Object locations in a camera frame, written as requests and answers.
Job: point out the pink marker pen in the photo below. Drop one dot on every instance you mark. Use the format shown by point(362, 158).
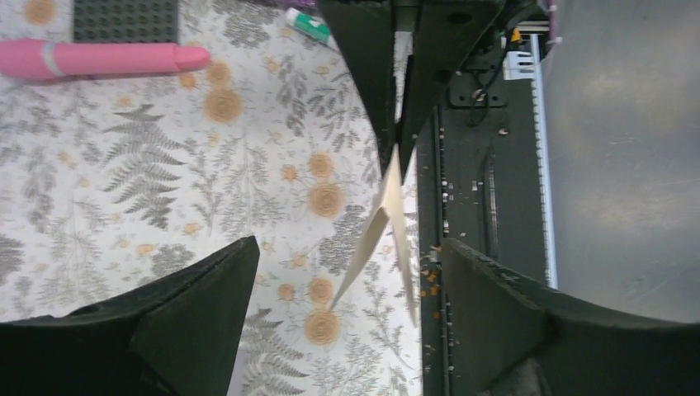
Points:
point(42, 60)

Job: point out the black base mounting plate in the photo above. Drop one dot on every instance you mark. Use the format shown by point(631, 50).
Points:
point(478, 182)

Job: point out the green white glue stick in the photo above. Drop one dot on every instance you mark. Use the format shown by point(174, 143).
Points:
point(310, 26)

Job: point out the purple glitter microphone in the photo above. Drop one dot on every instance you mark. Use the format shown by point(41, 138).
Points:
point(304, 4)

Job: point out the floral patterned table mat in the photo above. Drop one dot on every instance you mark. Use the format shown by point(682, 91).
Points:
point(110, 184)

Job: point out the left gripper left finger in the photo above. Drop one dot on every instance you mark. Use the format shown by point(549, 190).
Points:
point(177, 335)

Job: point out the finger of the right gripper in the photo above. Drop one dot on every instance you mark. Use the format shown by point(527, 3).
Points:
point(365, 36)
point(446, 32)

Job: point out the white slotted cable duct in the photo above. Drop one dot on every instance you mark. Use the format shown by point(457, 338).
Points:
point(527, 64)

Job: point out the dark grey lego baseplate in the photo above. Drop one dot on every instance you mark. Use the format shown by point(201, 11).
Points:
point(125, 21)

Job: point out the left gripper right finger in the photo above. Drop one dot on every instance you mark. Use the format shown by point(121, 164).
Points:
point(512, 335)

